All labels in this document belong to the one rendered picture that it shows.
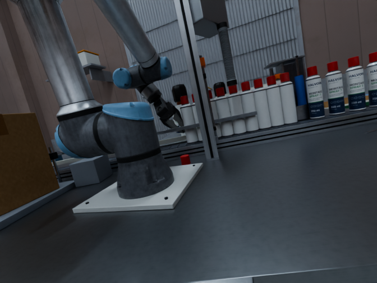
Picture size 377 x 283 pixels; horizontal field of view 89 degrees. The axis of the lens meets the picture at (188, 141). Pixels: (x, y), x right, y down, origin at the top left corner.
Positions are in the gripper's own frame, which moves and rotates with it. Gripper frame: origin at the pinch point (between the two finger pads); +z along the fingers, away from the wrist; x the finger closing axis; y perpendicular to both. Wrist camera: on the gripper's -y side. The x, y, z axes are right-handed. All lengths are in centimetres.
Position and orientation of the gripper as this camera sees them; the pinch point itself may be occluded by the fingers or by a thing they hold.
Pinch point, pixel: (182, 130)
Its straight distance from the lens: 84.8
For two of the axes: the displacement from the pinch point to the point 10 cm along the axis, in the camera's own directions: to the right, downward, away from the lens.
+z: 6.5, 7.6, 0.5
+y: 0.9, -1.5, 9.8
